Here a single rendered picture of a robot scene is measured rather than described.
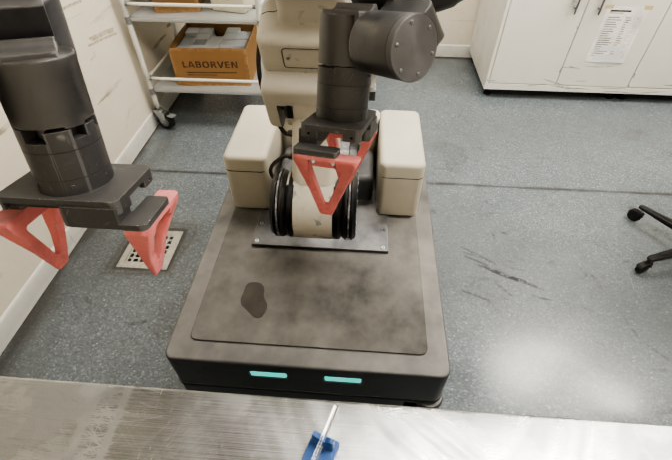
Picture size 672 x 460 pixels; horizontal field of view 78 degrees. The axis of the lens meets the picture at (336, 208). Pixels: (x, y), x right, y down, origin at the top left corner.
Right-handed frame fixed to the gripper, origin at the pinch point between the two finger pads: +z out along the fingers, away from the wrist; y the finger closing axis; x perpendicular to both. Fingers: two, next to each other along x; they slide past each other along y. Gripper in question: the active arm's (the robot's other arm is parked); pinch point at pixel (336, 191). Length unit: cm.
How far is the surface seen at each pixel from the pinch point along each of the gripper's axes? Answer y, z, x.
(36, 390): -16.7, 27.0, 34.5
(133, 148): 128, 50, 134
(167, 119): 151, 40, 129
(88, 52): 110, 3, 134
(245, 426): -14.1, 26.8, 6.5
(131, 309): 53, 81, 84
